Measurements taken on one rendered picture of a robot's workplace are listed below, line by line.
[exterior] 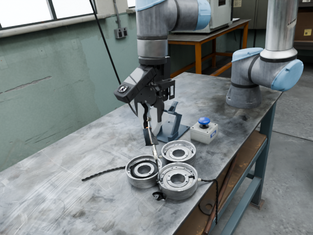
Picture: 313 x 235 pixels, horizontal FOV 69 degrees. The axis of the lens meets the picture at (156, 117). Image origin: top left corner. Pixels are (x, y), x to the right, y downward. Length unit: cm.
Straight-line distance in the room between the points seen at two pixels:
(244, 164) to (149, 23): 78
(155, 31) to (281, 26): 45
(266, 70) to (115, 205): 66
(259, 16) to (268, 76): 350
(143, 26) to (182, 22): 10
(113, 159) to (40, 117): 150
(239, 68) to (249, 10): 346
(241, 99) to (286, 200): 95
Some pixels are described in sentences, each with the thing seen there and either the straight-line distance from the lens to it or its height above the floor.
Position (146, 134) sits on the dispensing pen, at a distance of 62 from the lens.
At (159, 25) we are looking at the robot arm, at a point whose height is 120.
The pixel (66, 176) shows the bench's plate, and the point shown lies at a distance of 78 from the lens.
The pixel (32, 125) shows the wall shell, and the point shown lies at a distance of 220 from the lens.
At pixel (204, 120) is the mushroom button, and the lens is 78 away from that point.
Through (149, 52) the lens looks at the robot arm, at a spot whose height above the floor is 115.
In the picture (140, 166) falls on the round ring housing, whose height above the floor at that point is 83.
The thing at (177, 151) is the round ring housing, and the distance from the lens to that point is 73.
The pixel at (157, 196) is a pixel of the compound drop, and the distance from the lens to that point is 62.
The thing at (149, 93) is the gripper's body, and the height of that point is 104.
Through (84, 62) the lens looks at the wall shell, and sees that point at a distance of 233.
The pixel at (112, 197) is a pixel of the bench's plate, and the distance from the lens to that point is 65.
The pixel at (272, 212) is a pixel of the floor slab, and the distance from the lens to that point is 169.
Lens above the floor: 126
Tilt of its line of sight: 29 degrees down
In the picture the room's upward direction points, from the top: 7 degrees counter-clockwise
